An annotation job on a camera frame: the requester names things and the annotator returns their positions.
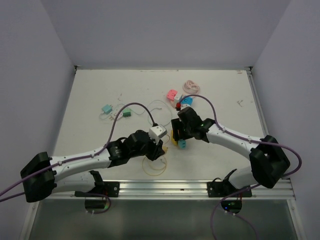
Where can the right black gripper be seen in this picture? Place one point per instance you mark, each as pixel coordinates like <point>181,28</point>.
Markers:
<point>177,124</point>

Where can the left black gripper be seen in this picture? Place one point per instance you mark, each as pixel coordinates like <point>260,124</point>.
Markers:
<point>157,149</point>

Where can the yellow plug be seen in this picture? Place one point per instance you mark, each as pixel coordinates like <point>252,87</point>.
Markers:
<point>165,149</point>

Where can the yellow socket cube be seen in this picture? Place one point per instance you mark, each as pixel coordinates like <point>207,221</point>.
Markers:
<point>173,141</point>

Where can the teal charger plug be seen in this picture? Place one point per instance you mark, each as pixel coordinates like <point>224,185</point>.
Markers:
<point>107,109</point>

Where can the green plug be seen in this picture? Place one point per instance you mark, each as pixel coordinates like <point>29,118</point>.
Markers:
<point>121,114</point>

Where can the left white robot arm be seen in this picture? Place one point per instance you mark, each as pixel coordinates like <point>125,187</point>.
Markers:
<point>45,175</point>

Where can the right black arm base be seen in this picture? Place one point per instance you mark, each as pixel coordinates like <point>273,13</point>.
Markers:
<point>219,188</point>

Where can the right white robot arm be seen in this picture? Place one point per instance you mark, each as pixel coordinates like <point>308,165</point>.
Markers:
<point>267,161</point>

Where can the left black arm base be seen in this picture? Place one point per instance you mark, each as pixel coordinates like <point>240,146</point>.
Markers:
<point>101,187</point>

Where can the light blue plug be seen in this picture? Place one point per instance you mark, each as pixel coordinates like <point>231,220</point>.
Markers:
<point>182,144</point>

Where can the blue socket cube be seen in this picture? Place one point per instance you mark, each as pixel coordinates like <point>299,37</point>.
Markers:
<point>187,101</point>

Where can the pink socket cube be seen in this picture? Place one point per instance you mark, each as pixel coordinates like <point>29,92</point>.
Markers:
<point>171,94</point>

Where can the white adapter between cubes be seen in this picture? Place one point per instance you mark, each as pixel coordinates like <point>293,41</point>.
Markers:
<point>177,98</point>

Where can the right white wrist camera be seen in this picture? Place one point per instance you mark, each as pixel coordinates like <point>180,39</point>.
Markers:
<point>182,107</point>

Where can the aluminium front rail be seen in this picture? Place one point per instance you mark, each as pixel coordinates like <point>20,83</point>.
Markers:
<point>171,190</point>

